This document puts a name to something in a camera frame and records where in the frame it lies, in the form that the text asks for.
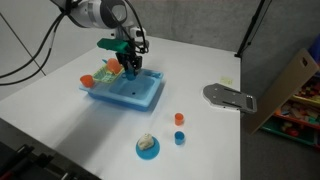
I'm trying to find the black equipment rail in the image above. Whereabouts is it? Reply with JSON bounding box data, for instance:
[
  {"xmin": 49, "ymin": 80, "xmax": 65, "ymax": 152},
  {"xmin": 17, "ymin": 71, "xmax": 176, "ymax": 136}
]
[{"xmin": 0, "ymin": 119, "xmax": 101, "ymax": 180}]

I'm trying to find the yellow green dish rack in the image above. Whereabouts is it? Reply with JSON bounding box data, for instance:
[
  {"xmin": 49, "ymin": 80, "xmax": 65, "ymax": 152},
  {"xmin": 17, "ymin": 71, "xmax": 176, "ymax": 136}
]
[{"xmin": 93, "ymin": 66, "xmax": 122, "ymax": 83}]

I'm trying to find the blue mug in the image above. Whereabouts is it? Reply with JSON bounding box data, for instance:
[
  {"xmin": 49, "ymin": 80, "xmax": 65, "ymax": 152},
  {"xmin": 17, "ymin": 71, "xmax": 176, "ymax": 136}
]
[{"xmin": 121, "ymin": 70, "xmax": 136, "ymax": 81}]

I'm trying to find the black tripod pole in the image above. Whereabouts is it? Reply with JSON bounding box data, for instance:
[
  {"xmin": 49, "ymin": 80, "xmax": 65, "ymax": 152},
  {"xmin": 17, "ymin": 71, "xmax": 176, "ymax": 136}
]
[{"xmin": 235, "ymin": 0, "xmax": 273, "ymax": 58}]

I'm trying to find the cream toy food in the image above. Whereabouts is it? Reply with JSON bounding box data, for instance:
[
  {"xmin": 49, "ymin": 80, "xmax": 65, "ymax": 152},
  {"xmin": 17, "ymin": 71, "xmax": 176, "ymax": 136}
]
[{"xmin": 138, "ymin": 133, "xmax": 154, "ymax": 150}]

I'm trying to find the green wrist camera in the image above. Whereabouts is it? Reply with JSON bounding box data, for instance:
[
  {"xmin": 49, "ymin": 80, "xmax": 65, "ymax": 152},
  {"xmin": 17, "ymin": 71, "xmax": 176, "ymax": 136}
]
[{"xmin": 97, "ymin": 38, "xmax": 129, "ymax": 53}]

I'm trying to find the orange plate in rack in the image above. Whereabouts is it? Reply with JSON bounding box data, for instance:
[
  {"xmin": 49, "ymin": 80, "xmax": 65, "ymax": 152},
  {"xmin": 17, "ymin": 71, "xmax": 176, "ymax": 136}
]
[{"xmin": 107, "ymin": 58, "xmax": 122, "ymax": 74}]

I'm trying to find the yellow sticky note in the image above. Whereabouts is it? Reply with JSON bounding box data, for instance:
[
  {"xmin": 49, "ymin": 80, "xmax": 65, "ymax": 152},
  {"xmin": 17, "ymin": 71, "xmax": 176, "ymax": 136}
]
[{"xmin": 220, "ymin": 77, "xmax": 233, "ymax": 85}]

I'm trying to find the blue toy sink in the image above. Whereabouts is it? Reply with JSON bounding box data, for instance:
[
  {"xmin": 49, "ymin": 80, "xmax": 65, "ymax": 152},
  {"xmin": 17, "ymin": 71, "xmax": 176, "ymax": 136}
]
[{"xmin": 79, "ymin": 69, "xmax": 163, "ymax": 111}]

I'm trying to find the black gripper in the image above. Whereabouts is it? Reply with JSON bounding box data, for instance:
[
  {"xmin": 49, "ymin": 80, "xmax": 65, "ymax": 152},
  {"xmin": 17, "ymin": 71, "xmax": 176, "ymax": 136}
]
[{"xmin": 116, "ymin": 52, "xmax": 142, "ymax": 74}]

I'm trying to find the grey metal mounting plate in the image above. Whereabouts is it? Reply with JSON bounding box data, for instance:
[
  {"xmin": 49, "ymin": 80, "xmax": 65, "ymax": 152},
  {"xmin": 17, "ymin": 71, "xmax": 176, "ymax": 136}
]
[{"xmin": 202, "ymin": 83, "xmax": 257, "ymax": 114}]

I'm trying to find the toy storage shelf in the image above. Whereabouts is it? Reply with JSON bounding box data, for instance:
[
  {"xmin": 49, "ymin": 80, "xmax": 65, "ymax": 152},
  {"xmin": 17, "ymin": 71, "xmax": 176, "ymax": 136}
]
[{"xmin": 245, "ymin": 35, "xmax": 320, "ymax": 148}]

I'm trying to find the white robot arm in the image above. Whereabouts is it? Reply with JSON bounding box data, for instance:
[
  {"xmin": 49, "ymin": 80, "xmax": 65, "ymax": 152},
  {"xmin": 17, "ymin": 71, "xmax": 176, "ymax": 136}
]
[{"xmin": 50, "ymin": 0, "xmax": 149, "ymax": 76}]

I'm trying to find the small blue cup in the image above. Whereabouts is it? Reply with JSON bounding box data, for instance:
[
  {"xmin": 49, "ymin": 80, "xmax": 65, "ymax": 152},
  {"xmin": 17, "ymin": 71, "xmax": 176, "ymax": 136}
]
[{"xmin": 174, "ymin": 131, "xmax": 185, "ymax": 145}]

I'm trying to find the orange mug on sink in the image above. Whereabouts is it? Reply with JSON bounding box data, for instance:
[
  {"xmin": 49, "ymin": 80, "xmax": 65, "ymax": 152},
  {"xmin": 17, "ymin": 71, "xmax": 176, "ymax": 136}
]
[{"xmin": 80, "ymin": 75, "xmax": 95, "ymax": 88}]

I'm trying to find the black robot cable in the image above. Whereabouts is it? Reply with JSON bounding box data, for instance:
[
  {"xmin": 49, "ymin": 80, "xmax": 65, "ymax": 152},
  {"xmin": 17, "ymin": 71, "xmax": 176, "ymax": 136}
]
[{"xmin": 0, "ymin": 0, "xmax": 73, "ymax": 87}]

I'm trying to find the blue plate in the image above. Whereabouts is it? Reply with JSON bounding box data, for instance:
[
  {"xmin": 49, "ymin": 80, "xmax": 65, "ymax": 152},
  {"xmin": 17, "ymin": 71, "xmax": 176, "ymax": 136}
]
[{"xmin": 135, "ymin": 137, "xmax": 160, "ymax": 160}]

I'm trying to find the small orange cup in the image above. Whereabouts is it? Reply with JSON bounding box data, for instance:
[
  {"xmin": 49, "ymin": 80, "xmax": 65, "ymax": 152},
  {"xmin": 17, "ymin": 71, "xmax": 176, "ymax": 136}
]
[{"xmin": 174, "ymin": 113, "xmax": 184, "ymax": 126}]

